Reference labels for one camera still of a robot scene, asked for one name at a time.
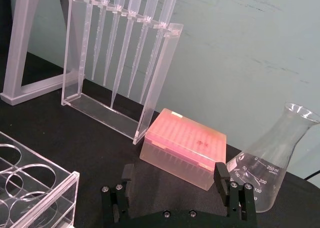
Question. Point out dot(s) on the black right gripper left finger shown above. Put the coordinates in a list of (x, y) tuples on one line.
[(119, 200)]

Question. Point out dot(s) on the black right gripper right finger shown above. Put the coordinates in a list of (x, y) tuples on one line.
[(225, 185)]

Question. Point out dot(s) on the glass conical flask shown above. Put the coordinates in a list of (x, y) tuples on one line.
[(270, 173)]

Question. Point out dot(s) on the pink pipette tip box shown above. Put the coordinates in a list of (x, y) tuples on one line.
[(190, 140)]

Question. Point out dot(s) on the black table cloth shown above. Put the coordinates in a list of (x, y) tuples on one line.
[(95, 143)]

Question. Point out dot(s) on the clear acrylic tube rack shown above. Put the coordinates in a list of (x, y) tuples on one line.
[(37, 195)]

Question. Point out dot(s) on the clear acrylic pipette stand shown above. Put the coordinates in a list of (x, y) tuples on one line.
[(75, 93)]

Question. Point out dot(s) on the white plastic frame stand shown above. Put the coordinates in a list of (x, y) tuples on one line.
[(18, 38)]

